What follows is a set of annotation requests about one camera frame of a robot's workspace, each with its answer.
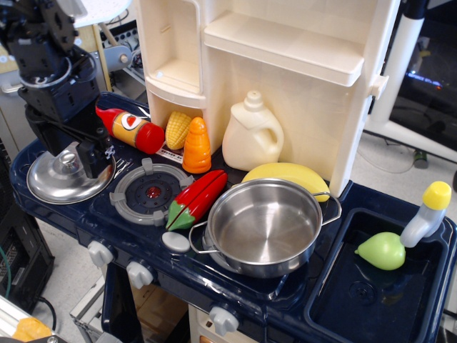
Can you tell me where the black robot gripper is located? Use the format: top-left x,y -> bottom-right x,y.
17,59 -> 111,179

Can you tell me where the yellow toy corn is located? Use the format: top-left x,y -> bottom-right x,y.
165,111 -> 192,150

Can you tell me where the navy toy kitchen counter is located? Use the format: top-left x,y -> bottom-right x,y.
9,91 -> 457,343

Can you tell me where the red toy chili pepper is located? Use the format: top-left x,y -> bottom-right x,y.
166,169 -> 228,231

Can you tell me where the cream toy detergent jug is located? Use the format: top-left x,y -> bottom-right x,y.
222,90 -> 284,171

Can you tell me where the grey round button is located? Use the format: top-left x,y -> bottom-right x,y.
161,232 -> 191,253

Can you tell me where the orange toy carrot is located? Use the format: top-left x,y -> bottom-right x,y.
182,117 -> 211,174

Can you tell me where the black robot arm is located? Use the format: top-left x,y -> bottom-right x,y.
1,1 -> 114,179

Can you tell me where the steel pot lid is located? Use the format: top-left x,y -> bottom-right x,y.
26,142 -> 115,204

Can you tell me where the navy toy sink basin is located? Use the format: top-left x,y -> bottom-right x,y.
305,209 -> 456,342

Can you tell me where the red toy ketchup bottle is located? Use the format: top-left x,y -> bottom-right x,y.
96,107 -> 165,154

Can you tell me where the grey stove knob middle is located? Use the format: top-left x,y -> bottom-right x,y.
126,262 -> 154,289

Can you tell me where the cream toy kitchen shelf unit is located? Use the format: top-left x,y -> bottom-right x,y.
135,1 -> 399,196

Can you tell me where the grey toy stove burner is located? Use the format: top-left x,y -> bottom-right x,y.
109,158 -> 194,227

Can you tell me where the green toy pear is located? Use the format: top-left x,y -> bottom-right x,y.
354,232 -> 406,271

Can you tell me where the grey stove knob right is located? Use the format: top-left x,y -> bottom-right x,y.
209,307 -> 239,336

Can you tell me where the grey stove knob left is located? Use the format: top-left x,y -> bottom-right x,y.
88,241 -> 114,267

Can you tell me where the steel pot with handles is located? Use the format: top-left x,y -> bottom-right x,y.
193,178 -> 342,279

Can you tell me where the yellow toy banana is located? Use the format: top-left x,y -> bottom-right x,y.
242,162 -> 329,194

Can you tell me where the grey toy faucet yellow cap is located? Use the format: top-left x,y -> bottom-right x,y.
400,181 -> 452,248

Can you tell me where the grey stove knob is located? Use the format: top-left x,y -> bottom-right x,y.
209,307 -> 239,336
126,262 -> 154,289
88,241 -> 114,267

